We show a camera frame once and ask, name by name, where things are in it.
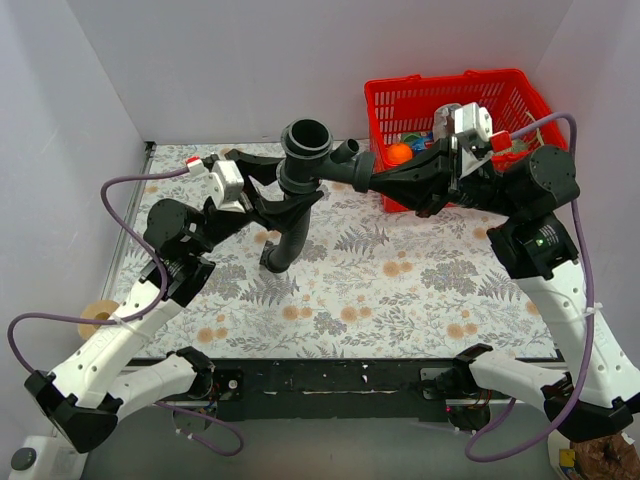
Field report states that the black corrugated hose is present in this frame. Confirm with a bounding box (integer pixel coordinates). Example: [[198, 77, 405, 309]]
[[259, 192, 321, 274]]

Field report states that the grey tee pipe fitting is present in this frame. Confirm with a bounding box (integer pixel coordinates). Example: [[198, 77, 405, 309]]
[[277, 118, 376, 195]]

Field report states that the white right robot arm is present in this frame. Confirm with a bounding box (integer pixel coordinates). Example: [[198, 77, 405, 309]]
[[369, 140, 639, 442]]

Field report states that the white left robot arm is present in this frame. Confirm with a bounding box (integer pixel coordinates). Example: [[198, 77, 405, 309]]
[[25, 150, 322, 454]]

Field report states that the colourful snack packet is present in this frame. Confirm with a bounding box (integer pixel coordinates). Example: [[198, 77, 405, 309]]
[[400, 131, 434, 154]]

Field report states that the orange fruit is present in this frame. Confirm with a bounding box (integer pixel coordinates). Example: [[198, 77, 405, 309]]
[[386, 142, 413, 166]]

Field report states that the crumpled grey paper bag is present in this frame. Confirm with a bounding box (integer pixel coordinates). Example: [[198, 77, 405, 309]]
[[432, 103, 462, 142]]

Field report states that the green netted melon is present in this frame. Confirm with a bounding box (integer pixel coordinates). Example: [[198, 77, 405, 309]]
[[502, 128, 545, 154]]

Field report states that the red plastic basket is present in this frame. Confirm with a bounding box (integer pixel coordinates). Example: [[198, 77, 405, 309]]
[[365, 69, 580, 223]]

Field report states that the floral table mat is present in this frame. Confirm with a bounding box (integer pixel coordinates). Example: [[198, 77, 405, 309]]
[[115, 139, 559, 360]]

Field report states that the beige tape roll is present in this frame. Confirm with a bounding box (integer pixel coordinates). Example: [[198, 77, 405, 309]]
[[77, 299, 119, 340]]

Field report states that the brown item in white cup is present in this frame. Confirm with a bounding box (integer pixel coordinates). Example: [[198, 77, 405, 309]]
[[547, 431, 639, 480]]

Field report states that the white grey button device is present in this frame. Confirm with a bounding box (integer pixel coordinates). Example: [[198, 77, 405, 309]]
[[9, 436, 88, 480]]

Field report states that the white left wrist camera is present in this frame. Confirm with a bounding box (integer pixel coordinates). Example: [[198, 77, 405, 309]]
[[185, 154, 246, 213]]

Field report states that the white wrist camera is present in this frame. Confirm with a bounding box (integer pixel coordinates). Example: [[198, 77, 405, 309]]
[[185, 154, 246, 213], [452, 102, 512, 176]]

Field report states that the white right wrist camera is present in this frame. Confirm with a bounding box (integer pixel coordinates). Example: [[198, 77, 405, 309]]
[[452, 102, 512, 176]]

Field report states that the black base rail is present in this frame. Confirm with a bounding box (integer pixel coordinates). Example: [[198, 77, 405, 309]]
[[170, 358, 473, 422]]

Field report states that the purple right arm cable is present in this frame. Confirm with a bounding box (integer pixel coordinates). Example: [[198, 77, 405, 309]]
[[464, 112, 596, 463]]

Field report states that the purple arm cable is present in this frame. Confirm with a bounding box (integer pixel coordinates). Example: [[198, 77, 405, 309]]
[[464, 112, 596, 463], [6, 167, 245, 457]]

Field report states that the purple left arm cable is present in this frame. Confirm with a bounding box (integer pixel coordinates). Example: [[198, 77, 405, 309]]
[[6, 167, 245, 457]]

